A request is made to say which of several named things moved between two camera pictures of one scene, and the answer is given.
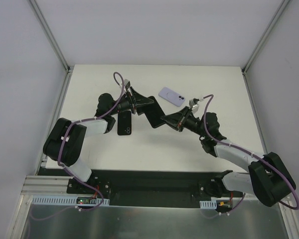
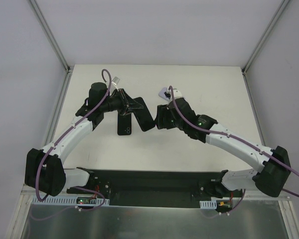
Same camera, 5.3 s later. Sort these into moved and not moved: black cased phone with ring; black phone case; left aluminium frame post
Moved: black phone case
Not moved: black cased phone with ring; left aluminium frame post
